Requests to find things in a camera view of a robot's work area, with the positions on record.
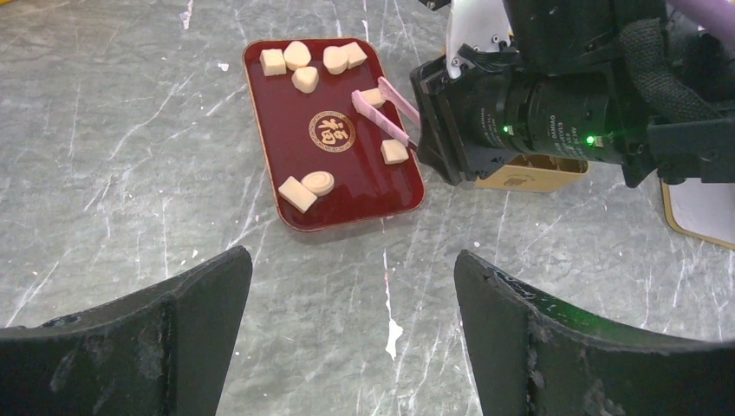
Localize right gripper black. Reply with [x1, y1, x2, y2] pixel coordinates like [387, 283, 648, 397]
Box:
[410, 49, 528, 185]

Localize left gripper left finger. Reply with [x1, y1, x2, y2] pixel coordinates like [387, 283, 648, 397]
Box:
[1, 246, 252, 415]

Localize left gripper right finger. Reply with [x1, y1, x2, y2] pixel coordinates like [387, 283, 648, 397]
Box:
[454, 250, 734, 415]

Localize pink metal tweezers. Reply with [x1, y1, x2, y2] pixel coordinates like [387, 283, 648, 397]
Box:
[350, 76, 421, 151]

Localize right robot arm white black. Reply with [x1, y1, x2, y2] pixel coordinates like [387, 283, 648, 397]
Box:
[410, 0, 734, 188]

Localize gold chocolate box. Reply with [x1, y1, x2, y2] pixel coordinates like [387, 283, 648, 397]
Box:
[475, 155, 589, 193]

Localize square white chocolate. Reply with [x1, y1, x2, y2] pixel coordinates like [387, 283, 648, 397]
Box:
[381, 140, 409, 165]

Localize rectangular chocolate near logo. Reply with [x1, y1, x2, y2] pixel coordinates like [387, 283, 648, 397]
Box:
[360, 88, 386, 108]

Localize round swirl white chocolate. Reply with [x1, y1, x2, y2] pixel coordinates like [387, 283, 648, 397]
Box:
[301, 171, 335, 197]

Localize rectangular white chocolate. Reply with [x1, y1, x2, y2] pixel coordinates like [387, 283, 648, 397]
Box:
[277, 176, 317, 213]

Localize red rectangular tray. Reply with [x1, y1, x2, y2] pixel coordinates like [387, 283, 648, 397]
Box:
[243, 37, 425, 232]

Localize silver box lid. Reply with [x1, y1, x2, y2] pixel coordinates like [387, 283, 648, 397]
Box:
[661, 179, 734, 250]

